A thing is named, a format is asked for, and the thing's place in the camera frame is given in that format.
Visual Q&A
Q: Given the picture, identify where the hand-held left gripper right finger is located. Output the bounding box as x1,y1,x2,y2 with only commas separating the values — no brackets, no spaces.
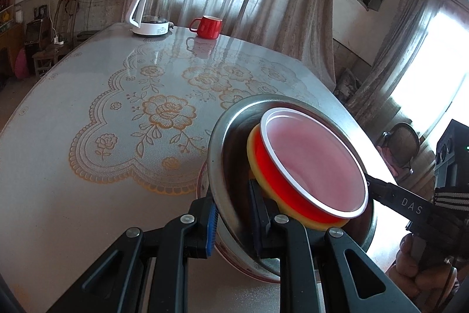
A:
251,181,411,313

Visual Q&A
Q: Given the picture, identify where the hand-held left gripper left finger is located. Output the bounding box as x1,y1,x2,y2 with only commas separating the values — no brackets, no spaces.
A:
47,197,220,313

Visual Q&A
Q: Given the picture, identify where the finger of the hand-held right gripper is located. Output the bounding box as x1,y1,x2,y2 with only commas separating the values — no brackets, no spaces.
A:
366,175,395,201

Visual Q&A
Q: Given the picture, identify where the red bowl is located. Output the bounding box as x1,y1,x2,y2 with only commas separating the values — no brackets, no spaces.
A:
258,108,370,222

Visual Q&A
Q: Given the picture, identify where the stainless steel bowl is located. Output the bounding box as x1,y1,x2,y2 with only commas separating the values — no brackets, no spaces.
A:
207,93,378,275

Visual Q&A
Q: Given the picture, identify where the person's right hand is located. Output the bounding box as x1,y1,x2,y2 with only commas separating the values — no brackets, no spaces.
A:
388,232,459,299

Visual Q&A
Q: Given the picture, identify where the pink chair cushion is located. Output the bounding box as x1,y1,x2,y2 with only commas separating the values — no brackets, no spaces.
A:
381,146,404,174

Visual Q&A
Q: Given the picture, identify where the dark round-back chair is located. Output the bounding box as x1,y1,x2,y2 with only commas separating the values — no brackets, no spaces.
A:
379,122,421,183

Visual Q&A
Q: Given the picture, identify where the patterned cushion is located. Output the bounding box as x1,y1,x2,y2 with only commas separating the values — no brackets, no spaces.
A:
335,67,363,99

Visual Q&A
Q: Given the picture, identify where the bright window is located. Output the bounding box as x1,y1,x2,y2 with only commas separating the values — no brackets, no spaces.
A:
388,5,469,138

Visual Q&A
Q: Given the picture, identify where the narrow beige curtain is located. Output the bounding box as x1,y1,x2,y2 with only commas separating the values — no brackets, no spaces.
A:
346,0,449,123

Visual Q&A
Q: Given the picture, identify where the red mug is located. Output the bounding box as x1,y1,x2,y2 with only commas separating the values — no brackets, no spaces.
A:
188,15,223,40

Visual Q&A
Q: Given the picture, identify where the white glass electric kettle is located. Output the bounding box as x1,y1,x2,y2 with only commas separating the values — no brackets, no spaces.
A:
125,0,176,37

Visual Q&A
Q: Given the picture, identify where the bentwood wooden chair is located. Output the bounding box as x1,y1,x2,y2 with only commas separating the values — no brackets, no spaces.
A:
33,0,79,77

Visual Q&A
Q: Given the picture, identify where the pink bag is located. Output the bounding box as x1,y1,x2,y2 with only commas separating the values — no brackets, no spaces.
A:
15,45,30,79

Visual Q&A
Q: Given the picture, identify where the wooden cabinet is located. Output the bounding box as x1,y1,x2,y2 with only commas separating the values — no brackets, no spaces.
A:
0,23,24,73

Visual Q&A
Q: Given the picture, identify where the wooden shelf with ornaments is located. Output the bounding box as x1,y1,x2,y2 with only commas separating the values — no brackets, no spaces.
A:
0,0,17,35

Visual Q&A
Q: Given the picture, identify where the black white striped strap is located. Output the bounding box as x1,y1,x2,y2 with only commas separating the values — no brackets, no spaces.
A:
434,189,469,213

